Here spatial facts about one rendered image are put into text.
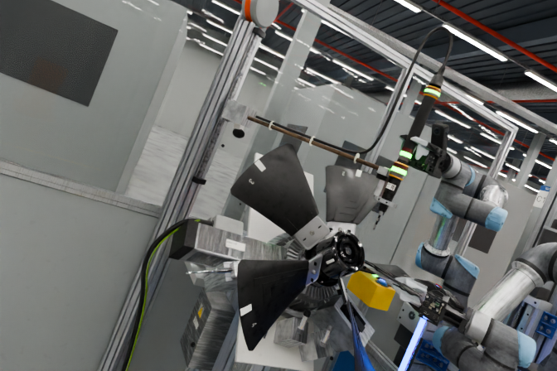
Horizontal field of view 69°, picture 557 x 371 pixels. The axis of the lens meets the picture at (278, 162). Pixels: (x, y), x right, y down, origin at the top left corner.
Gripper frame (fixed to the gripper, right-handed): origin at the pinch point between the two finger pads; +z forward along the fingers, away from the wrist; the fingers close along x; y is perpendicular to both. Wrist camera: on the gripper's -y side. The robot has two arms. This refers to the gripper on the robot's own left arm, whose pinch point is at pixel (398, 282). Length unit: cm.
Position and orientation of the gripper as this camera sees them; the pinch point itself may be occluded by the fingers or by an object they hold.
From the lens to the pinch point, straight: 128.5
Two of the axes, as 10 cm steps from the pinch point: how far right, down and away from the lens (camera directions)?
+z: -8.1, -3.5, 4.6
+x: -3.3, 9.3, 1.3
